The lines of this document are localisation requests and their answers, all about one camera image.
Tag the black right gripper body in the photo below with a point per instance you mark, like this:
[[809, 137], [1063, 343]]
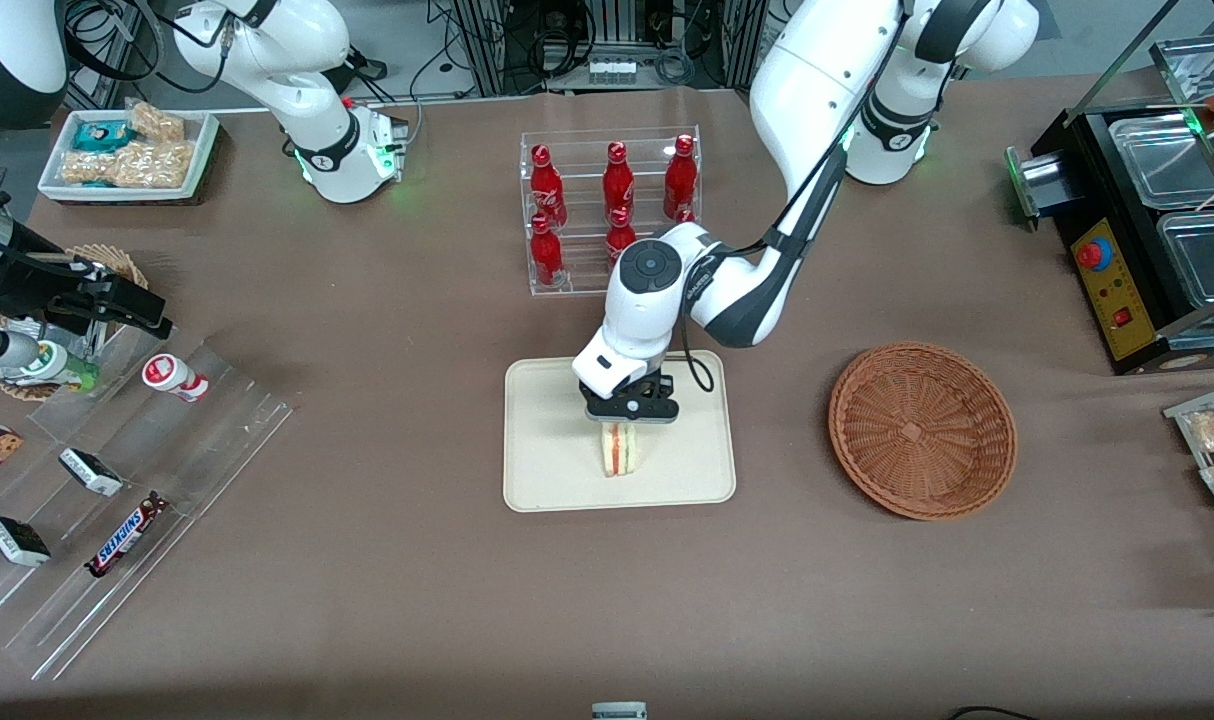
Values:
[[49, 284]]

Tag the triangular sandwich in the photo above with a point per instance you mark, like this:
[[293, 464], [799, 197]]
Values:
[[619, 452]]

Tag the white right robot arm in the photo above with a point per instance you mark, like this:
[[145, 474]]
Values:
[[312, 105]]

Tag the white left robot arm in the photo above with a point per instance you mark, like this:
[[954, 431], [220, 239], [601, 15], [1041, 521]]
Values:
[[817, 90]]

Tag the small wicker coaster basket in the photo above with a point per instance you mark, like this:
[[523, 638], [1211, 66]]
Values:
[[27, 392], [117, 262]]

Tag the beige rectangular serving tray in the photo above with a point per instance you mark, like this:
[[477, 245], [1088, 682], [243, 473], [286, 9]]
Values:
[[547, 450]]

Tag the white rectangular snack tray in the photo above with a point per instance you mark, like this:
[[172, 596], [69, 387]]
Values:
[[202, 150]]

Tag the brown round wicker basket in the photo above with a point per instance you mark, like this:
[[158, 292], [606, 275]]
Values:
[[922, 430]]

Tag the grey tray with bread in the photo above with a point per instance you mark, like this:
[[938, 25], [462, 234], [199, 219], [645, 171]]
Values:
[[1182, 415]]

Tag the white red yogurt bottle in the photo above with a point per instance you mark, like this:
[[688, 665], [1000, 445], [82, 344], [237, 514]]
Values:
[[172, 375]]

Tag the green labelled drink bottle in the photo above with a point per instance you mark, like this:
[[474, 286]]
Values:
[[62, 365]]

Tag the large rice cracker packet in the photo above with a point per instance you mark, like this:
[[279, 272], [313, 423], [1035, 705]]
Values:
[[147, 165]]

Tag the clear acrylic bottle rack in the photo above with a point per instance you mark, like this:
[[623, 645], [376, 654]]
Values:
[[577, 285]]

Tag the teal snack packet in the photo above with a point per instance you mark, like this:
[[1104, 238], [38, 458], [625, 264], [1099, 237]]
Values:
[[102, 135]]

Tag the clear acrylic stepped display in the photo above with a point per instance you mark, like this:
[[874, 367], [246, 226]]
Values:
[[167, 470]]

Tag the black white snack bar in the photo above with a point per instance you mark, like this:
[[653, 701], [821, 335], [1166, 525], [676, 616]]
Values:
[[19, 541], [90, 471]]

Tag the small rice cracker packet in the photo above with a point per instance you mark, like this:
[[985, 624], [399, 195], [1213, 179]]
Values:
[[157, 122]]

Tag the brown snickers bar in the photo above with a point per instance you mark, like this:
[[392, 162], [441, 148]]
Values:
[[125, 535]]

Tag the white box at table edge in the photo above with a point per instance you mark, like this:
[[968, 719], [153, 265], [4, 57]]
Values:
[[619, 711]]

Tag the white power strip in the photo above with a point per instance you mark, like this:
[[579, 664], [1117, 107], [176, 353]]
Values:
[[612, 71]]

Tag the black food warmer appliance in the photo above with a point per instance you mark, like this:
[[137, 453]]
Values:
[[1097, 300]]

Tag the clear metal food pan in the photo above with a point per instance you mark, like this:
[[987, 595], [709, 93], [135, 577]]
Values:
[[1162, 160], [1207, 260]]

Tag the aluminium frame equipment rack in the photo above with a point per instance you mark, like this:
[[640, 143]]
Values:
[[607, 30]]

